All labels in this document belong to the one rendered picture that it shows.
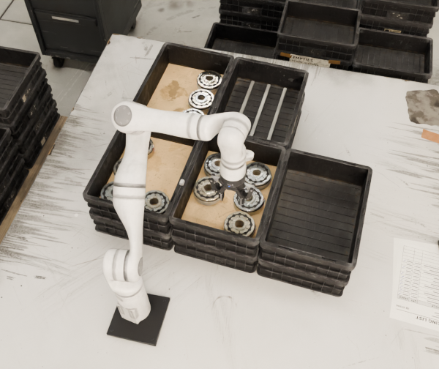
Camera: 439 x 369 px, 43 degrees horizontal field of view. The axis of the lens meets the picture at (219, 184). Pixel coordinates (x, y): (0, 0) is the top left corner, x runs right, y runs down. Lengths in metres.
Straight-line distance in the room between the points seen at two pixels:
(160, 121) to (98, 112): 0.92
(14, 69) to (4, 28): 1.12
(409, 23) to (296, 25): 0.62
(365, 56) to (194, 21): 1.30
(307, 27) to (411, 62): 0.59
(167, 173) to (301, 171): 0.48
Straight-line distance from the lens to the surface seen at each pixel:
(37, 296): 1.97
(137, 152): 1.59
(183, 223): 1.74
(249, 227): 1.82
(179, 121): 1.48
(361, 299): 1.93
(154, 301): 1.87
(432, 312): 1.98
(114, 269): 1.58
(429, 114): 2.49
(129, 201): 1.55
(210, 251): 1.87
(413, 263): 2.05
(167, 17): 3.97
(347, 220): 1.92
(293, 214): 1.90
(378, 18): 3.28
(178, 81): 2.29
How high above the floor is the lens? 2.42
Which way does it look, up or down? 54 degrees down
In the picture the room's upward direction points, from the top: straight up
